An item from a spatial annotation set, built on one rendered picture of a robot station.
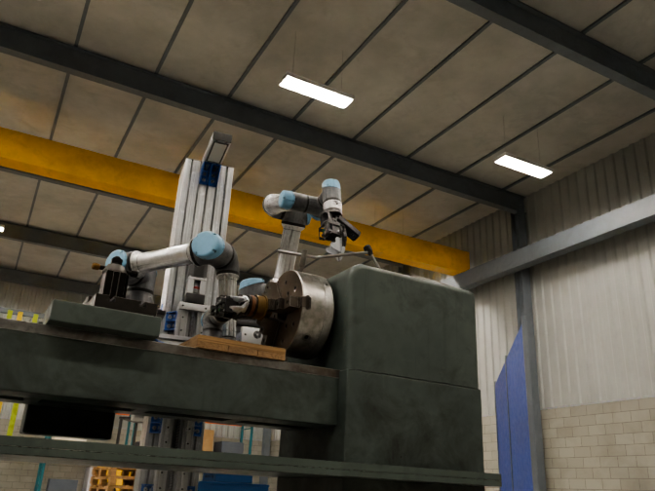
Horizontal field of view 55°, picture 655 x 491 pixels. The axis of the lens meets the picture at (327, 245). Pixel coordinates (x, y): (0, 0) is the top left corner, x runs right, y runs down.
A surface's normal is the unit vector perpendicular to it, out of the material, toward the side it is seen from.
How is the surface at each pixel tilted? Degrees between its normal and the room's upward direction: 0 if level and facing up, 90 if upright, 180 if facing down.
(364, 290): 90
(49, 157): 90
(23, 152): 90
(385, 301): 90
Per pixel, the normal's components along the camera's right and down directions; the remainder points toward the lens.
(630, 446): -0.87, -0.22
